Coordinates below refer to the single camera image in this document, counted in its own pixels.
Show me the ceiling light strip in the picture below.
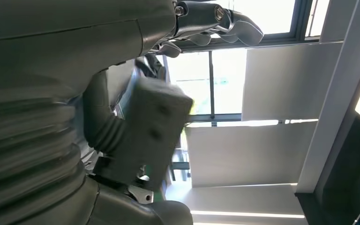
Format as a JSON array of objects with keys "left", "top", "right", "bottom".
[{"left": 191, "top": 210, "right": 306, "bottom": 219}]

